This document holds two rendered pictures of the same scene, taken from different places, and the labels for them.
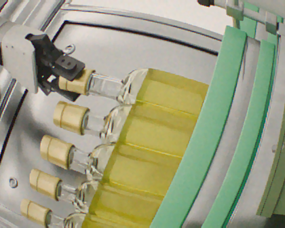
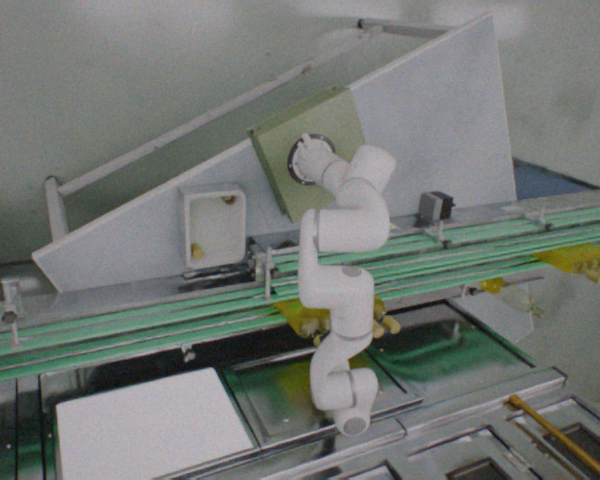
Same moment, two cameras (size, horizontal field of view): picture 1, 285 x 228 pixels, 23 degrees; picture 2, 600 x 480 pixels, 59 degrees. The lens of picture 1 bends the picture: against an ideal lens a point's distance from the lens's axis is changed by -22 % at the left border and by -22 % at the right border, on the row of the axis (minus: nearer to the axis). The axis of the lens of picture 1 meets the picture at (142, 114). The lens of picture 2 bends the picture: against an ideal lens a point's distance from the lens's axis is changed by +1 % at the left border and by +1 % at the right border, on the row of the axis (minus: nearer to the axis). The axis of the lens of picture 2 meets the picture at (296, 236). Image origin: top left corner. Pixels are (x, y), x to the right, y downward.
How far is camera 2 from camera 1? 1.80 m
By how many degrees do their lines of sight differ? 95
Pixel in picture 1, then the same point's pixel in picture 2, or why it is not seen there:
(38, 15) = (276, 462)
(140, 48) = (258, 393)
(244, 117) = not seen: hidden behind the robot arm
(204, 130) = (330, 259)
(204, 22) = (213, 382)
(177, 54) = (248, 380)
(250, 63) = (290, 261)
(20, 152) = not seen: hidden behind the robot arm
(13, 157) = not seen: hidden behind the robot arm
